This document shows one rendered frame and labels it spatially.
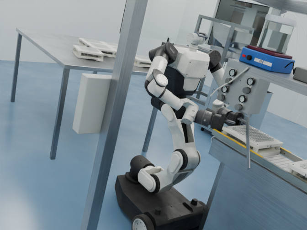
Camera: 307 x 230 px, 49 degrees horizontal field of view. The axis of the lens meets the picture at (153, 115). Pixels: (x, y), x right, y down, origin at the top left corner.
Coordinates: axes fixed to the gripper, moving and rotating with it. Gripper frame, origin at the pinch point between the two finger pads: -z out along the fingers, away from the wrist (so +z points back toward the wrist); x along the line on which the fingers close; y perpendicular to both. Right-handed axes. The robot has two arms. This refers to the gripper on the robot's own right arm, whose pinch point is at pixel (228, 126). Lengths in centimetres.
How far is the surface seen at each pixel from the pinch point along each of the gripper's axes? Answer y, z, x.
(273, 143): 3.6, -25.6, 0.1
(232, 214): 15.1, -17.7, 43.3
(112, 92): 60, 48, -15
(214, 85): -260, 49, 27
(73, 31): -381, 350, 27
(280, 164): 11.8, -31.4, 7.4
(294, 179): 32.3, -37.2, 4.8
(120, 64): 61, 46, -28
